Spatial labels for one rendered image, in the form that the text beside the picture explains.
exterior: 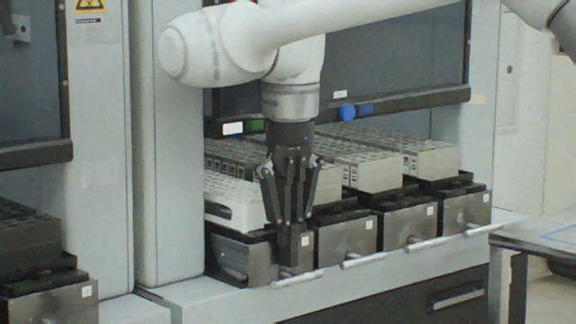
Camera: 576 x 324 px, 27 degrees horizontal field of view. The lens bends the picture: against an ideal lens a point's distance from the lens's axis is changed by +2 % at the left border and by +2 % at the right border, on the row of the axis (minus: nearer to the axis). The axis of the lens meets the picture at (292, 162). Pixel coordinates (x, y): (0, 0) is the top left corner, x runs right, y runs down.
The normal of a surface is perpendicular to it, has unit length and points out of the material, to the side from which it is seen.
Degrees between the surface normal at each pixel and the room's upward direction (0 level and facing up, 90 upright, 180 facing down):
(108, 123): 90
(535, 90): 90
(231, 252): 90
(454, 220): 90
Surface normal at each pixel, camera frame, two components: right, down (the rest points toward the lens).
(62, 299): 0.66, 0.16
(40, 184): -0.75, 0.13
